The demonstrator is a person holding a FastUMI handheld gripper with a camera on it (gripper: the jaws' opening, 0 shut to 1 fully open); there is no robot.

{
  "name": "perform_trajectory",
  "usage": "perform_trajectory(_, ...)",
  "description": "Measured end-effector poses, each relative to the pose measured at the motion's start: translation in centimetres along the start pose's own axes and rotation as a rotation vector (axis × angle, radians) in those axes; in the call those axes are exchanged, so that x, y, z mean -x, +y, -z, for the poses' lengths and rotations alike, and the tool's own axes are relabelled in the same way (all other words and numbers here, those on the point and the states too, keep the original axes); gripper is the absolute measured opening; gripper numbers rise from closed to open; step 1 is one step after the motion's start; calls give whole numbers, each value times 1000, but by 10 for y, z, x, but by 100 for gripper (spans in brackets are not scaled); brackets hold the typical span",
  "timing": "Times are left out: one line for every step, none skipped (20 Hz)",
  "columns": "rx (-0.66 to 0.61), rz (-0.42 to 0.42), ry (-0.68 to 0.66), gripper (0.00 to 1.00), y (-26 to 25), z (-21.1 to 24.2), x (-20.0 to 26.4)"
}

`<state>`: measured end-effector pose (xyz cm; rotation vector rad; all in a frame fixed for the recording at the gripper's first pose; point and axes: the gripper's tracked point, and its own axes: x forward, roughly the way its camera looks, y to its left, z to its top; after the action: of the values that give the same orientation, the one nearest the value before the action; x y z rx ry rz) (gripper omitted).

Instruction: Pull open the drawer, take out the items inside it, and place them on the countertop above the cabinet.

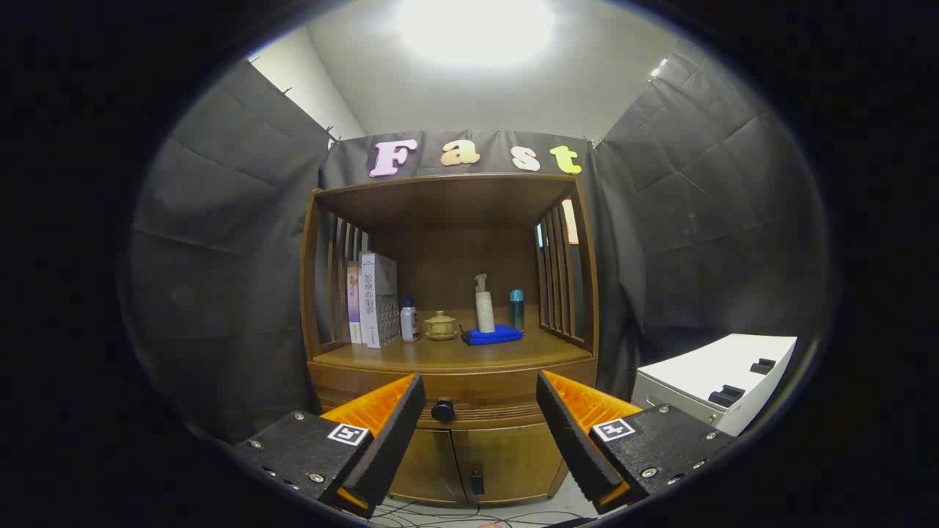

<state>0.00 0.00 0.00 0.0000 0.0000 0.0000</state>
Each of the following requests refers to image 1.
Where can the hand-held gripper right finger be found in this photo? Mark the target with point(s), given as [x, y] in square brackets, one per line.
[576, 447]

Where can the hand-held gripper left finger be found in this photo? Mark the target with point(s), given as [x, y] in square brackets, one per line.
[392, 447]

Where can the black drawer knob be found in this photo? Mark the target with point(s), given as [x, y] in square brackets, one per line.
[443, 410]

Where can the brown wooden drawer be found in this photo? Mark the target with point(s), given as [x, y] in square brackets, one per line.
[484, 381]

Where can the brown wooden countertop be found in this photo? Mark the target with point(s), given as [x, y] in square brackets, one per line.
[455, 353]

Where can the white storage cabinet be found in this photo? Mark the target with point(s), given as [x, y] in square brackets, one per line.
[704, 367]

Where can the brown wooden cabinet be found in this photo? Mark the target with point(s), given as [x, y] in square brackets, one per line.
[447, 205]

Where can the black door latch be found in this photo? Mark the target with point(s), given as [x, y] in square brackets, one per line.
[477, 482]

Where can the white bottle with blue cap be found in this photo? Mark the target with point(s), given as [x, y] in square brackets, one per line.
[409, 323]

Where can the yellow lidded ceramic teacup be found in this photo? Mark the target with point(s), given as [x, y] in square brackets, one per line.
[441, 326]

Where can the blue folded cloth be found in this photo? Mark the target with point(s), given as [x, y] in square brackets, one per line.
[491, 336]

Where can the thick white book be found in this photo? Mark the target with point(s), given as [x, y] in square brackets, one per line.
[378, 301]

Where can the teal transparent bottle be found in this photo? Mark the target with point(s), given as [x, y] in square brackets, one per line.
[517, 308]

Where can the thin purple book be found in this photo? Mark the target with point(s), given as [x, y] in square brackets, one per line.
[353, 301]

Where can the white pump bottle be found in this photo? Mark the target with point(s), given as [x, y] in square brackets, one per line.
[485, 312]

